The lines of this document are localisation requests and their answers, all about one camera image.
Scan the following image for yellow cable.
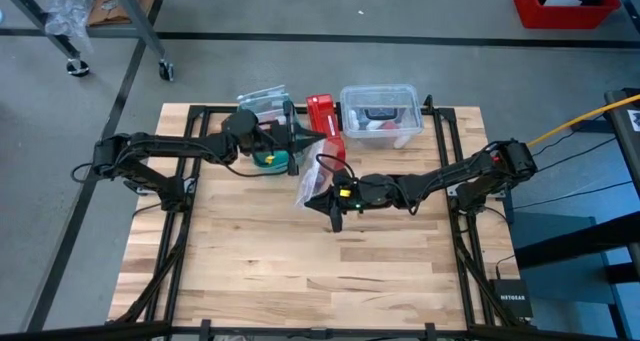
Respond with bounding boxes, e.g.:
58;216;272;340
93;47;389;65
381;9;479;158
527;93;640;150

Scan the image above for teal plastic bin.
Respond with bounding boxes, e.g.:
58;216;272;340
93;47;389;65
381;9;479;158
235;84;308;176

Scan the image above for black metal rig frame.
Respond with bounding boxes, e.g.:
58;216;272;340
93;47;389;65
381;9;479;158
0;94;640;341

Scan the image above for black floor cable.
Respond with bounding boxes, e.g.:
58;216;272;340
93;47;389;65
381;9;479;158
529;135;619;175
508;180;634;212

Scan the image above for red plastic crate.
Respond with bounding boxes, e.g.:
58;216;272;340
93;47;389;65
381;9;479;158
511;0;623;31

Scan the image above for black metal stand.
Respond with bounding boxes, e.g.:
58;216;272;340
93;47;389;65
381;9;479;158
513;87;640;341

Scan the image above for red first aid kit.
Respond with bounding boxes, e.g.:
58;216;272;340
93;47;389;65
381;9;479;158
305;93;348;172

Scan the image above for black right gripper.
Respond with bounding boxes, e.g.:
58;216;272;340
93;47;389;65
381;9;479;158
303;174;372;233

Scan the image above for grey metal wheeled cart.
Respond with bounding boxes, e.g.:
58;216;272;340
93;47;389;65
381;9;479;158
0;0;175;82

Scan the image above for black Netgear network switch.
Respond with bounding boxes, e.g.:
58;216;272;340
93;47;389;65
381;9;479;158
488;278;534;320

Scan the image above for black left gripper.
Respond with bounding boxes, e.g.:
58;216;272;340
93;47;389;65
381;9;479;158
257;101;327;176

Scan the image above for black and white pouch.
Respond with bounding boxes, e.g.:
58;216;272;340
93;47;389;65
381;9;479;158
360;106;401;123

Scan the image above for crumpled clear plastic wrap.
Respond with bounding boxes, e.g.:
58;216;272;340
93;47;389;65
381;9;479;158
43;0;95;53

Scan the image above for brown cardboard box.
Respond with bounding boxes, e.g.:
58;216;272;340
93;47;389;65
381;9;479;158
87;0;165;28

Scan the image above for clear plastic zip bag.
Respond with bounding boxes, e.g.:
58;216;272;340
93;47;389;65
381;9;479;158
293;139;335;208

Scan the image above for black switch cable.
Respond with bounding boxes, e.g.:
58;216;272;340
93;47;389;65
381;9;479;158
493;253;517;282

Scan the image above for empty clear zip bag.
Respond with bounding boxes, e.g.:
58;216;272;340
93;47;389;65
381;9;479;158
236;84;287;104
238;94;291;117

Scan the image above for clear plastic storage container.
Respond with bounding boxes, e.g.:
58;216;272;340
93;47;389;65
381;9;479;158
338;83;425;151

